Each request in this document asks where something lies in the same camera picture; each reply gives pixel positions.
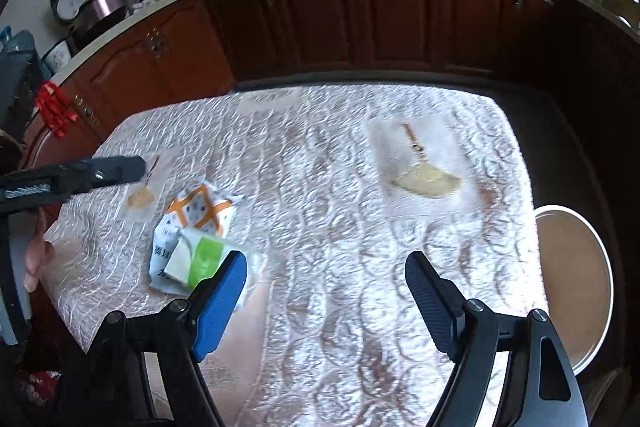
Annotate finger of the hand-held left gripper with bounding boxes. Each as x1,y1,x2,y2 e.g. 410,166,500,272
64,155,147,196

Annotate blue water jug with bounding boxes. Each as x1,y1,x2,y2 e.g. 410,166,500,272
0,27,38,62

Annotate person's left hand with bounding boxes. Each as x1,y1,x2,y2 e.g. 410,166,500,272
22,209,55,293

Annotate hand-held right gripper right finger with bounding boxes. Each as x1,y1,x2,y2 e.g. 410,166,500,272
404,251,590,427

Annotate white dial kitchen scale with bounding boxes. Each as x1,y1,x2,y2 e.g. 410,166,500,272
50,0,91,25

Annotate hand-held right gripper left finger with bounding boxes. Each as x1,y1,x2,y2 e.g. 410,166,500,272
60,249,249,427

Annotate round beige stool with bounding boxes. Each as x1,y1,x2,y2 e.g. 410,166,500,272
534,205,615,378

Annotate white green carton box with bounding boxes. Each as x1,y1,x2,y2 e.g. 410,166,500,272
162,227,251,300

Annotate brown wooden base cabinets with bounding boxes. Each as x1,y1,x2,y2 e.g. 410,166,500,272
22,0,640,158

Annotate white orange wrapper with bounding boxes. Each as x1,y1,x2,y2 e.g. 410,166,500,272
149,179,246,295

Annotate red knot ornament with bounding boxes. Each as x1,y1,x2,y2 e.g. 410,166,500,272
37,81,78,138

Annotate white flower print jar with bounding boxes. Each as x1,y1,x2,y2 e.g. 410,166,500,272
42,39,71,72

